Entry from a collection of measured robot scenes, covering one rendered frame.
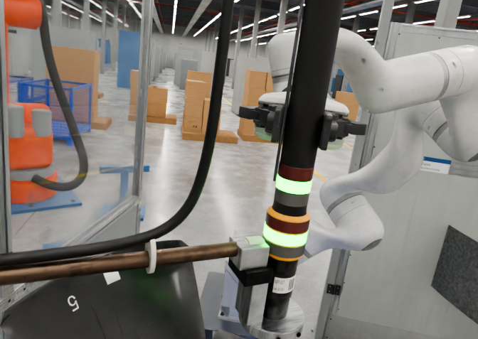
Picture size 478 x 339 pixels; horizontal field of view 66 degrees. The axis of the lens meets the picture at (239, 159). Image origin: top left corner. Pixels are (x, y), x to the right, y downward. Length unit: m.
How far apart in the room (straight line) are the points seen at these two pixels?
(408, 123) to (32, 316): 0.83
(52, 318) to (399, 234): 2.14
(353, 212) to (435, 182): 1.29
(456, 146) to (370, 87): 0.30
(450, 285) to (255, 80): 6.78
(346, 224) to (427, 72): 0.54
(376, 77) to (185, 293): 0.43
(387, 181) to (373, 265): 1.49
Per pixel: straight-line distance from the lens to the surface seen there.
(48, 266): 0.32
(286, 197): 0.35
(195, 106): 7.95
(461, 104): 0.85
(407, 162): 0.98
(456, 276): 2.44
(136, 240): 0.32
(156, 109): 9.67
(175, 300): 0.49
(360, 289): 2.54
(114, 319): 0.47
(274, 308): 0.41
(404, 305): 2.64
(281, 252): 0.37
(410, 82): 0.67
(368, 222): 1.09
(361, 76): 0.65
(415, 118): 0.95
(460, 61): 0.77
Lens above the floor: 1.68
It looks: 14 degrees down
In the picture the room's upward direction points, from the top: 7 degrees clockwise
